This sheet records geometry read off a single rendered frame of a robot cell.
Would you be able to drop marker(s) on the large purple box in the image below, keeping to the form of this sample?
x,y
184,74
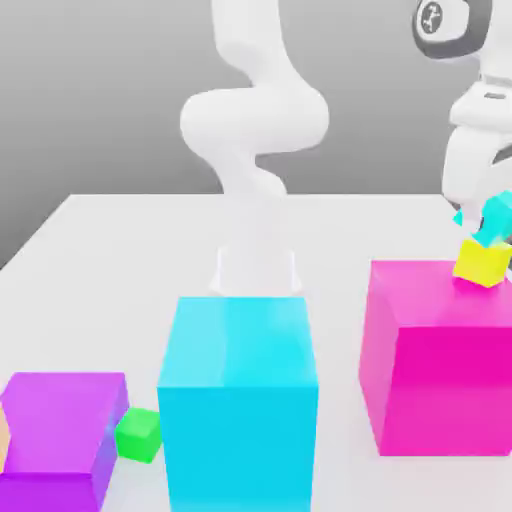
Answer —
x,y
56,424

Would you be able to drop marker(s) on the large cyan box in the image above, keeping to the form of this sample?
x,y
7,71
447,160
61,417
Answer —
x,y
240,420

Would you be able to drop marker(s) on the small yellow cube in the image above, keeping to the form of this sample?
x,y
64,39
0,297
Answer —
x,y
482,264

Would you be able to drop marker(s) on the small cyan cube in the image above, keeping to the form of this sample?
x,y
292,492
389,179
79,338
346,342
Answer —
x,y
496,224

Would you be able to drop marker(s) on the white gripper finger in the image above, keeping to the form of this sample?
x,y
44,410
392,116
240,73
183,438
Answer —
x,y
471,218

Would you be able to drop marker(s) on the small green cube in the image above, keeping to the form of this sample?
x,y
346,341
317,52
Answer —
x,y
138,436

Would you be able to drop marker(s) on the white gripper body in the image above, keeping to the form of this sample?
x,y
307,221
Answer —
x,y
470,168

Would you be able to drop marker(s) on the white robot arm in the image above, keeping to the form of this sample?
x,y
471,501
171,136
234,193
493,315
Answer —
x,y
256,120

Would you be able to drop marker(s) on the large pink box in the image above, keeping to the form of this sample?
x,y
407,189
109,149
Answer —
x,y
440,380

